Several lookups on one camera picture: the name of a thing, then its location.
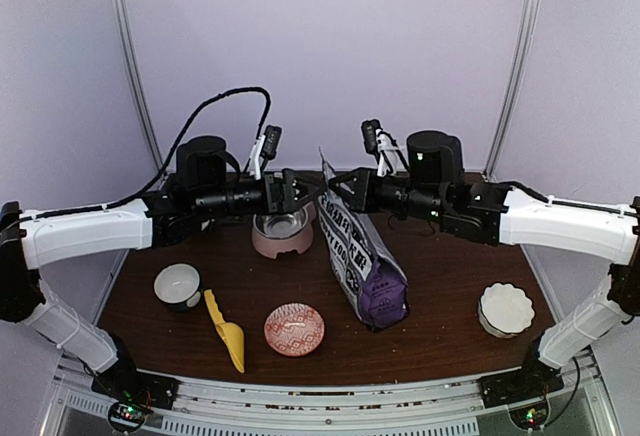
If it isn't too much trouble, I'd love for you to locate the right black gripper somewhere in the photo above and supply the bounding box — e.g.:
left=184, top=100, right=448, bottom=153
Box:
left=328, top=168, right=447, bottom=225

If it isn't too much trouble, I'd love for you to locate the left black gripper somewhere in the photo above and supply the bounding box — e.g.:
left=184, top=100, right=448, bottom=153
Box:
left=195, top=168, right=328, bottom=221

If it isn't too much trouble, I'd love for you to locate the purple puppy food bag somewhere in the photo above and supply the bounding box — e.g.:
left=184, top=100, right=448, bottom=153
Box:
left=317, top=145, right=411, bottom=333

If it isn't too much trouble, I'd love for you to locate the yellow plastic scoop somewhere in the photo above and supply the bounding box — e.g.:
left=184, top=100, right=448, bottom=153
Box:
left=204, top=289, right=245, bottom=374

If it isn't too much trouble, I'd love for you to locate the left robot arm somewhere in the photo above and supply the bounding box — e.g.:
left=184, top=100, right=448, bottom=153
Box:
left=1, top=136, right=325, bottom=400

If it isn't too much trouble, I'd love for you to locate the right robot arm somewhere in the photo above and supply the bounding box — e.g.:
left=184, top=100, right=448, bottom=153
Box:
left=328, top=123, right=639, bottom=398

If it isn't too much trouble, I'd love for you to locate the pink double pet feeder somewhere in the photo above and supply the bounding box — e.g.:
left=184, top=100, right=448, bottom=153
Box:
left=252, top=209, right=317, bottom=259

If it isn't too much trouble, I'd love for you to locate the red patterned ceramic dish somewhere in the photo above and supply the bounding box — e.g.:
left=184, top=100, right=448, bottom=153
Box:
left=264, top=303, right=325, bottom=357

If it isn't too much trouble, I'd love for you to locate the black white ceramic bowl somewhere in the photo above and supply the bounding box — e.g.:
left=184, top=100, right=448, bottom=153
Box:
left=153, top=263, right=202, bottom=312

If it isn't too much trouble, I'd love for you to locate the white scalloped ceramic bowl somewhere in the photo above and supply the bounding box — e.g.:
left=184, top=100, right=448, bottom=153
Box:
left=478, top=282, right=535, bottom=339

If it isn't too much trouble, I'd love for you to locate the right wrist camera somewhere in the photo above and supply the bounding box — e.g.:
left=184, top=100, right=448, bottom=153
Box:
left=361, top=119, right=409, bottom=177

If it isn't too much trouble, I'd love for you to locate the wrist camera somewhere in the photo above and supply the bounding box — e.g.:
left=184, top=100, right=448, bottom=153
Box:
left=361, top=119, right=409, bottom=177
left=245, top=125, right=282, bottom=180

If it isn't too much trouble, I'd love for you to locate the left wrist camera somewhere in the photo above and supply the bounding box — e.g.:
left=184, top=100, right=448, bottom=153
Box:
left=245, top=125, right=282, bottom=180

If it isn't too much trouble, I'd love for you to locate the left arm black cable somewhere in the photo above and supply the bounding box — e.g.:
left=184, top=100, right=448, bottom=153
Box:
left=102, top=87, right=272, bottom=210

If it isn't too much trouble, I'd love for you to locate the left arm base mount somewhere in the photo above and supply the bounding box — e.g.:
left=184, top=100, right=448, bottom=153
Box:
left=107, top=372, right=179, bottom=434

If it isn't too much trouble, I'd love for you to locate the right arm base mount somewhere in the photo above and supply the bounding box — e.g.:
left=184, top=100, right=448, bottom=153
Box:
left=478, top=368, right=582, bottom=434

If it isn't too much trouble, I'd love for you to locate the right aluminium frame post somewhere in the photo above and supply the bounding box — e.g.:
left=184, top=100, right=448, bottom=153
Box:
left=482, top=0, right=541, bottom=180

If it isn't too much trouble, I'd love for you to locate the aluminium frame post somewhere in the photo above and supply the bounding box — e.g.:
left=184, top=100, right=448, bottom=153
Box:
left=111, top=0, right=163, bottom=170
left=482, top=0, right=541, bottom=180

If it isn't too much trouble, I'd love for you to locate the left aluminium frame post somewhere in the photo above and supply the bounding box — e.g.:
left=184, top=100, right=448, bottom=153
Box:
left=111, top=0, right=163, bottom=170

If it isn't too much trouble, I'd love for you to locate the front aluminium rail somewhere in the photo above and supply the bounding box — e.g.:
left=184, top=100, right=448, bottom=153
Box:
left=39, top=370, right=619, bottom=435

